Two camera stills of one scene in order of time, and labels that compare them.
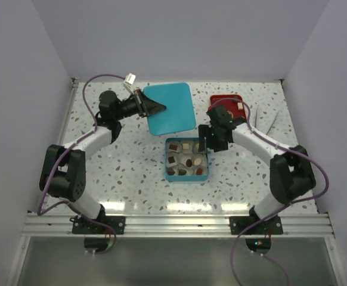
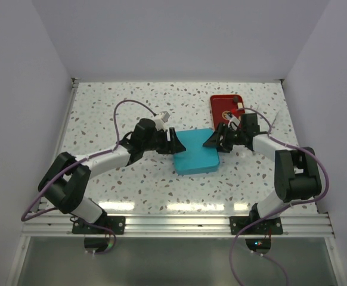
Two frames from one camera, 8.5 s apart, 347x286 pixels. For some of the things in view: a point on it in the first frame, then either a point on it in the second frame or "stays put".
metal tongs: [273, 122] stays put
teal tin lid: [179, 114] -> [196, 158]
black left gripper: [145, 106] -> [174, 147]
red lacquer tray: [230, 101] stays put
